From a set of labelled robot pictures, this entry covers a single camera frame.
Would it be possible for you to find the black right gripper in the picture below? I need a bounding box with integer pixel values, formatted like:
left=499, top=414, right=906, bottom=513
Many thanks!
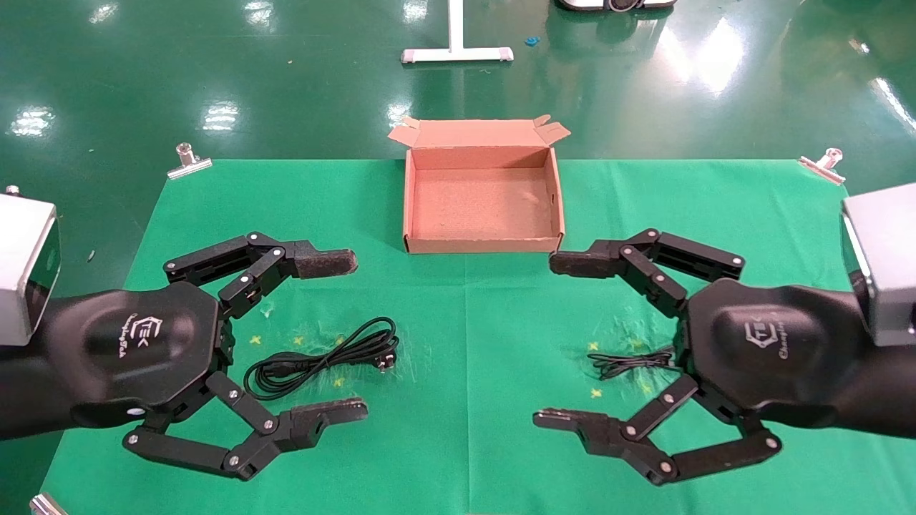
left=532, top=229, right=916, bottom=487

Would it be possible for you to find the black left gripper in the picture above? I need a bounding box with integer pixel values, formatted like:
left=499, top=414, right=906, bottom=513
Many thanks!
left=0, top=231, right=369, bottom=481

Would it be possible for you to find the thick black power cable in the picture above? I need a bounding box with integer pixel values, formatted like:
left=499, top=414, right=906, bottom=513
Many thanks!
left=243, top=317, right=400, bottom=401

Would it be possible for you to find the thin black USB cable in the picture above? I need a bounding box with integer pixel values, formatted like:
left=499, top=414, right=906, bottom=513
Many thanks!
left=587, top=347, right=681, bottom=380

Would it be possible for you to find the black white robot base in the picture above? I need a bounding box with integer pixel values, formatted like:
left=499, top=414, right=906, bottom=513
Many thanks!
left=555, top=0, right=677, bottom=14

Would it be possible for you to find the open brown cardboard box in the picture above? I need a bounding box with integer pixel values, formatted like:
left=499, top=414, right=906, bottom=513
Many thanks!
left=388, top=114, right=572, bottom=255

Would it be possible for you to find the green table cloth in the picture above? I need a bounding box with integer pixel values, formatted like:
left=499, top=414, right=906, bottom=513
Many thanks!
left=39, top=159, right=916, bottom=515

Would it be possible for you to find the white stand base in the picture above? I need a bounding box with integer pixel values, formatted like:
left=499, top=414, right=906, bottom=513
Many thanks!
left=401, top=0, right=515, bottom=65

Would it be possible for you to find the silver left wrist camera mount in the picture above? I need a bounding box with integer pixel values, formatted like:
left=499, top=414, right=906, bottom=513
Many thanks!
left=0, top=185, right=62, bottom=348

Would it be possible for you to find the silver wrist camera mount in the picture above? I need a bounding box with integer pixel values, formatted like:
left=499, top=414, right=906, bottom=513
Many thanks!
left=841, top=184, right=916, bottom=348
left=0, top=185, right=62, bottom=348

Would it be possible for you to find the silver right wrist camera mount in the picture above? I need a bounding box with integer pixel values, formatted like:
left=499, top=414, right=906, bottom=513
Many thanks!
left=841, top=184, right=916, bottom=348

